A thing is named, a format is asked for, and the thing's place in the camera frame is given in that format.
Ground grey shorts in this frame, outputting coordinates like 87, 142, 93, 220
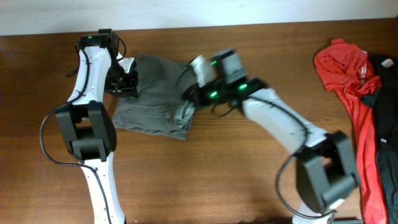
112, 53, 196, 140

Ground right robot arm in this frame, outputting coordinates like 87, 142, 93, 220
182, 49, 361, 223

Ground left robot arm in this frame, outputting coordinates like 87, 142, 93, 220
55, 29, 139, 224

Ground red shirt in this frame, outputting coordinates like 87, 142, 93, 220
314, 39, 388, 223

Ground black garment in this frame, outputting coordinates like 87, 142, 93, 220
360, 54, 397, 223

